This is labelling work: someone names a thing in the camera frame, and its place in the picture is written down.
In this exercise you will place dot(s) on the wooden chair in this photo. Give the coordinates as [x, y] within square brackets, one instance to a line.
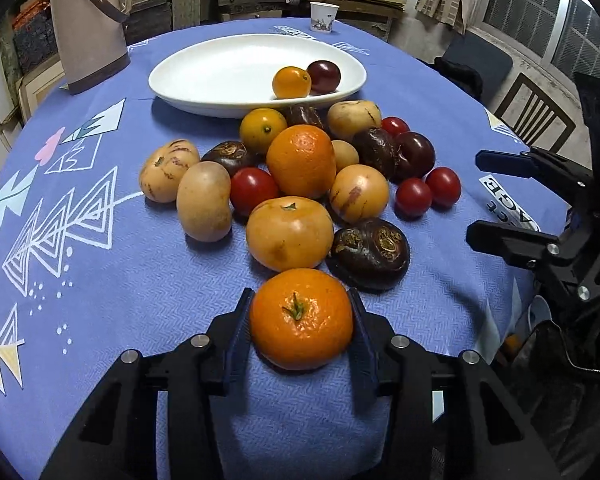
[510, 91]

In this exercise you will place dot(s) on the small tan round fruit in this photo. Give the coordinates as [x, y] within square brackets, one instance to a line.
[345, 156]

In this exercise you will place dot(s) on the small yellow-orange citrus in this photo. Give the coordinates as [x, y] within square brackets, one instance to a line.
[291, 82]
[261, 129]

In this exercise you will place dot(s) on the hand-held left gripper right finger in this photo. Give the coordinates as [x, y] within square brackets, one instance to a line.
[362, 340]

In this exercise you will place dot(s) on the dark brown mottled fruit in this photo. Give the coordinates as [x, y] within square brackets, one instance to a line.
[375, 152]
[228, 156]
[369, 257]
[305, 116]

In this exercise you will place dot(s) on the blue printed tablecloth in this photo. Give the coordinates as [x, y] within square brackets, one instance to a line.
[130, 285]

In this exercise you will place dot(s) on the white oval plate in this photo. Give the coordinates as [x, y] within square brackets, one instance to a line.
[215, 75]

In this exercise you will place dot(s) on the red tomato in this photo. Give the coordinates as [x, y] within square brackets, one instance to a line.
[443, 186]
[252, 190]
[395, 126]
[413, 197]

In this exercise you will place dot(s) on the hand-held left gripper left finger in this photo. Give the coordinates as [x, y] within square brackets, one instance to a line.
[237, 330]

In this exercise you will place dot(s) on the white paper cup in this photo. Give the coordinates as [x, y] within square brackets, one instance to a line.
[324, 16]

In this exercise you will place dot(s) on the dark red plum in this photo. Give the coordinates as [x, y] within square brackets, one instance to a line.
[415, 156]
[325, 76]

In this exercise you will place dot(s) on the dark patterned box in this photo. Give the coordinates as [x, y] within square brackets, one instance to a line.
[35, 35]

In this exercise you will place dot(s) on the yellow-orange persimmon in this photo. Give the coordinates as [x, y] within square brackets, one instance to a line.
[289, 235]

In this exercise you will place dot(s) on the beige thermos jug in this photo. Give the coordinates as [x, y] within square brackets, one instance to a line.
[87, 30]

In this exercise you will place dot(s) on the yellow potato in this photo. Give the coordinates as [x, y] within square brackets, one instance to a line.
[354, 119]

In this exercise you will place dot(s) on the large orange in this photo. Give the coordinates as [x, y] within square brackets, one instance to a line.
[301, 160]

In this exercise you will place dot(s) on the black cushion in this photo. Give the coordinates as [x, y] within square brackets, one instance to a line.
[480, 60]

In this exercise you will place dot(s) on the person's dark jacket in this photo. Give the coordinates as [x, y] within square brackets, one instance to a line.
[570, 400]

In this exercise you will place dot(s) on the orange mandarin with green stem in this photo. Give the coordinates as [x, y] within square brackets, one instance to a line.
[305, 340]

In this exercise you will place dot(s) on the window with metal grille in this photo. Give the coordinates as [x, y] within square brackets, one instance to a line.
[535, 5]

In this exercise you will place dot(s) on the yellow pepino melon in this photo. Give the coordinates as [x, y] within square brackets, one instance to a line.
[358, 192]
[169, 170]
[203, 202]

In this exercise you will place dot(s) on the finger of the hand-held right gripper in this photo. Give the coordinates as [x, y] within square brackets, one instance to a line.
[500, 160]
[510, 242]

